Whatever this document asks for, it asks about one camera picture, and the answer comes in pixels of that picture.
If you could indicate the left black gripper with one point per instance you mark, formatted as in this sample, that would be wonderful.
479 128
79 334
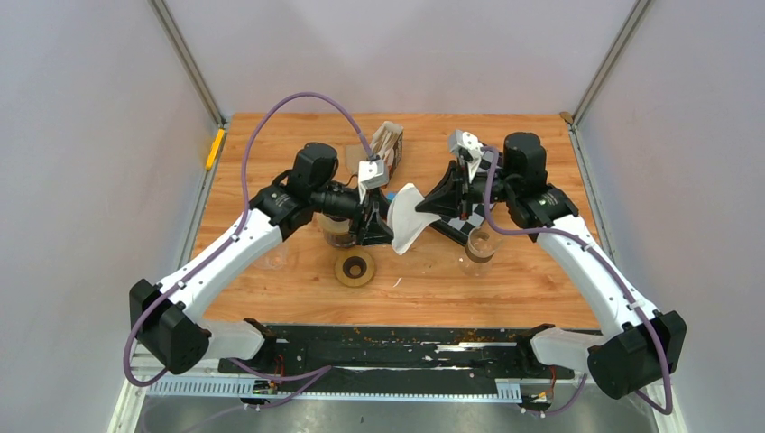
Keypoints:
377 231

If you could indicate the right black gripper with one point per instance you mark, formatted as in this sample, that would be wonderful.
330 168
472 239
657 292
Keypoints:
448 196

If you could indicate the white paper coffee filter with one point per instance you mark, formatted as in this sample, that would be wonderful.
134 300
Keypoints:
405 221

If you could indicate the glass coffee carafe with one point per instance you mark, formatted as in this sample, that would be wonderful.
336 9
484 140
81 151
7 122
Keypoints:
337 231

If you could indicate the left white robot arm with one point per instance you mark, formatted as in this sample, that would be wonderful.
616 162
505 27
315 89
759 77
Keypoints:
168 316

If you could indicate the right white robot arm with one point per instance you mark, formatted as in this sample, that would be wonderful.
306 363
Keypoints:
637 344

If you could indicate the orange filter box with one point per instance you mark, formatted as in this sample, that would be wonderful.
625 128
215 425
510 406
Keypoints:
386 143

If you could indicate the black white chessboard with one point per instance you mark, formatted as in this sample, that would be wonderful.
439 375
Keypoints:
457 229

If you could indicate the clear glass beaker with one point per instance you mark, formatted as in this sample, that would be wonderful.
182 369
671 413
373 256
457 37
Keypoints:
481 246

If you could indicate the small clear glass cup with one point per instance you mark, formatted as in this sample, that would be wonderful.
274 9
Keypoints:
275 258

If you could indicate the yellow marker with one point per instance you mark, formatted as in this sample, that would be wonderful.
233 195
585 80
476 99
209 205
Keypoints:
214 149

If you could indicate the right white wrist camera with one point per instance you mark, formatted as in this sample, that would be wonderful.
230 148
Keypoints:
467 149

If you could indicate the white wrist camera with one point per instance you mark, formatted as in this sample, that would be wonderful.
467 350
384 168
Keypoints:
467 149
372 174

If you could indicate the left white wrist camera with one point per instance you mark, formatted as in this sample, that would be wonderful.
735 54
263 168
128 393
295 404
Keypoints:
372 174

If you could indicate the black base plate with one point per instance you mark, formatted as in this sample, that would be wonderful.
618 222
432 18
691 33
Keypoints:
402 360

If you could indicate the aluminium frame rail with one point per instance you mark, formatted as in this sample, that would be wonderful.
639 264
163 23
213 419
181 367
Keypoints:
224 378

